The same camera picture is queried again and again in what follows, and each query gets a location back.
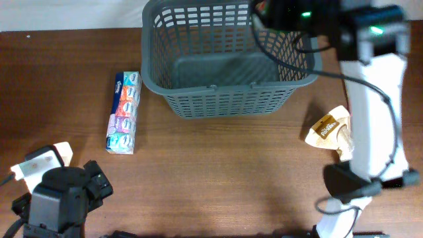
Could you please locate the right beige snack bag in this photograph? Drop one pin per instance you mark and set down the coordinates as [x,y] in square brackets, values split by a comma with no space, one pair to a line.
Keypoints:
[333,131]

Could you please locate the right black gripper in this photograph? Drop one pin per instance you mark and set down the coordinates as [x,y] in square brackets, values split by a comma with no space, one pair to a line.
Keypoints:
[277,10]

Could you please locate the beige snack bag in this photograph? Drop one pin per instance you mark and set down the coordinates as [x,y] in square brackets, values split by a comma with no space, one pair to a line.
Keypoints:
[333,131]
[65,151]

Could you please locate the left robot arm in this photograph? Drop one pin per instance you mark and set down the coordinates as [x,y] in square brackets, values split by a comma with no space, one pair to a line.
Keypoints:
[58,206]

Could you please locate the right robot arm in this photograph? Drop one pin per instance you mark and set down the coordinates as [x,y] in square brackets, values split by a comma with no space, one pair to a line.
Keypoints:
[371,44]

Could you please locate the left beige snack bag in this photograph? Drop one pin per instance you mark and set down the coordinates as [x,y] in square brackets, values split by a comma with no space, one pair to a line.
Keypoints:
[65,151]

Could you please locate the grey plastic basket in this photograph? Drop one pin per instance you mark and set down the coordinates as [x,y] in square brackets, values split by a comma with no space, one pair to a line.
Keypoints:
[206,61]

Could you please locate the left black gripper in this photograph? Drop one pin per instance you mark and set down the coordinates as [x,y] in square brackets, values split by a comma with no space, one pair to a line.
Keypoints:
[106,188]

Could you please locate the colourful tissue pack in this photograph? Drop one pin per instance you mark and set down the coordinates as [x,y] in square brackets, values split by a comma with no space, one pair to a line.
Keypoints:
[120,135]

